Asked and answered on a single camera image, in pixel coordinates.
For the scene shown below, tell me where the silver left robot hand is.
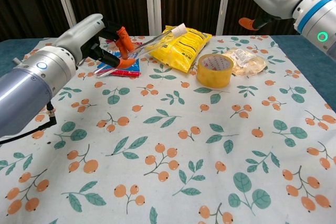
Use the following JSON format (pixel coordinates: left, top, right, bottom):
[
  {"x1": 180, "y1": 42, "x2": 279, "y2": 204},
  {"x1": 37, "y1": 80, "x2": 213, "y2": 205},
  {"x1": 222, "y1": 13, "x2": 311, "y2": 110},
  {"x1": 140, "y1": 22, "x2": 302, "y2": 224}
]
[{"x1": 52, "y1": 13, "x2": 137, "y2": 70}]

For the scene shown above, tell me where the clear glass test tube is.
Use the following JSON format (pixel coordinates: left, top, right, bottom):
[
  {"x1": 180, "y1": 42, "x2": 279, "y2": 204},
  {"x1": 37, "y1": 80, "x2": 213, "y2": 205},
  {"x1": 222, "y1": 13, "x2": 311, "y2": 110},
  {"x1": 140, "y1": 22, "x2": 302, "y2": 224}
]
[{"x1": 93, "y1": 28, "x2": 179, "y2": 79}]

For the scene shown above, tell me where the small white stopper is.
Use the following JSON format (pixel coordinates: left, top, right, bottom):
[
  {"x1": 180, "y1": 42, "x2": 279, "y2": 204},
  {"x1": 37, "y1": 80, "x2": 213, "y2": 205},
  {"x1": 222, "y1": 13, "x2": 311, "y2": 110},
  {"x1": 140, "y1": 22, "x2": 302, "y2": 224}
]
[{"x1": 172, "y1": 24, "x2": 187, "y2": 36}]

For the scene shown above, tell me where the blue cookie snack packet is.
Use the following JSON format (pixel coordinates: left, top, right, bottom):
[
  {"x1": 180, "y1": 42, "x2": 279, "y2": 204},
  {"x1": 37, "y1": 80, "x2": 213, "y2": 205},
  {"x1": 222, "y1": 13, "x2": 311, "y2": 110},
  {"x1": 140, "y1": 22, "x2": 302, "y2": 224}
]
[{"x1": 97, "y1": 39, "x2": 144, "y2": 78}]

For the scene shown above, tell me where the clear bag of crackers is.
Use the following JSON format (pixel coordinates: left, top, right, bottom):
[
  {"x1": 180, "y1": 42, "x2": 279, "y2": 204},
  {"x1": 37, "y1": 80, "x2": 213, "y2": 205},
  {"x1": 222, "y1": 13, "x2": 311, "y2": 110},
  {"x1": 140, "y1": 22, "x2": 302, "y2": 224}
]
[{"x1": 222, "y1": 47, "x2": 268, "y2": 77}]

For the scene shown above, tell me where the yellow snack bag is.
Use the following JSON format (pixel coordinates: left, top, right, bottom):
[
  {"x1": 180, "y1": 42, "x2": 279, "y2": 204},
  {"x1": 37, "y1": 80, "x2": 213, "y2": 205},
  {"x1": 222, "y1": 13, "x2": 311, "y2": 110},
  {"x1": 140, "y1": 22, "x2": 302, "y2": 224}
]
[{"x1": 145, "y1": 25, "x2": 213, "y2": 73}]

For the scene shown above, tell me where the clear packing tape roll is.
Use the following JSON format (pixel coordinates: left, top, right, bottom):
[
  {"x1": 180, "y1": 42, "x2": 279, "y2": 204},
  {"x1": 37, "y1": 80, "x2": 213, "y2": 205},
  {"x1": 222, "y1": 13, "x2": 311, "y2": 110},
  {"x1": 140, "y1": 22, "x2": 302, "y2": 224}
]
[{"x1": 196, "y1": 53, "x2": 234, "y2": 88}]

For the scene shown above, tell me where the white fruit print tablecloth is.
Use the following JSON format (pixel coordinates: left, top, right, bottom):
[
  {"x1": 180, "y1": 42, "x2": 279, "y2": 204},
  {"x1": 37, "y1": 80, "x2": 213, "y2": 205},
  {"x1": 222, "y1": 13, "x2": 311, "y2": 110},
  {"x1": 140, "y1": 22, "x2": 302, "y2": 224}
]
[{"x1": 0, "y1": 35, "x2": 336, "y2": 224}]

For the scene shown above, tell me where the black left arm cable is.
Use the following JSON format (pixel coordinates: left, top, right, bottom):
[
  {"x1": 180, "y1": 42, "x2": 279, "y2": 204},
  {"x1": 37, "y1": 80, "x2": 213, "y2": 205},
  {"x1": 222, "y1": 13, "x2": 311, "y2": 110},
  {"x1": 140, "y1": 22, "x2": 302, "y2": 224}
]
[{"x1": 0, "y1": 102, "x2": 58, "y2": 145}]

